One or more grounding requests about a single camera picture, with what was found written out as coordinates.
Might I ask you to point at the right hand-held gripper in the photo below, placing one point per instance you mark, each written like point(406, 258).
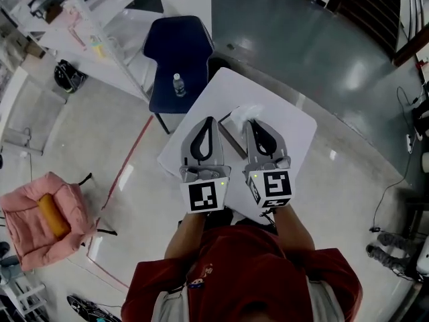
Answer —
point(276, 184)

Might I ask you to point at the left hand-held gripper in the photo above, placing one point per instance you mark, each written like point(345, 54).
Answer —
point(204, 174)

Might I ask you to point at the dark brown box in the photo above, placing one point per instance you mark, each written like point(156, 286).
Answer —
point(231, 136)

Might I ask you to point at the white item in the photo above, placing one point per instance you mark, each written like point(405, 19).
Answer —
point(246, 112)

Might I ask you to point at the person's right forearm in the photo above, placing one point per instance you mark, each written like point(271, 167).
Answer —
point(293, 230)

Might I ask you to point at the person's left forearm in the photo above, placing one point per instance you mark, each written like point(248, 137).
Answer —
point(187, 237)

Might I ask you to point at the clear plastic water bottle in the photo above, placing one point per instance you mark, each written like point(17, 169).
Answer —
point(179, 86)

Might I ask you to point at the dark blue chair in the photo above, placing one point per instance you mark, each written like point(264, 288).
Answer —
point(177, 45)

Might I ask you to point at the person's red shirt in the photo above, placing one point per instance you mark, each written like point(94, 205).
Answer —
point(248, 273)

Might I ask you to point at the white power strip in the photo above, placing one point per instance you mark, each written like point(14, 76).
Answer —
point(410, 143)

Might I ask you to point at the black bag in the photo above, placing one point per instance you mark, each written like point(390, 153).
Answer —
point(67, 76)

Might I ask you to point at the orange cylindrical pillow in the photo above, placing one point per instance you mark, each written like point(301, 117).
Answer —
point(53, 215)

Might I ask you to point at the wooden staircase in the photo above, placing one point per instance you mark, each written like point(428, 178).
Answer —
point(365, 8)

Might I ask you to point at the pink cushioned seat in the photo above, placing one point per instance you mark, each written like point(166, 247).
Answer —
point(30, 240)

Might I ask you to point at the black shoe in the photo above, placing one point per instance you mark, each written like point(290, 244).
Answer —
point(87, 309)

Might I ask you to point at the white stool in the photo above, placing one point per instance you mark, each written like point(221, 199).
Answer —
point(23, 298)

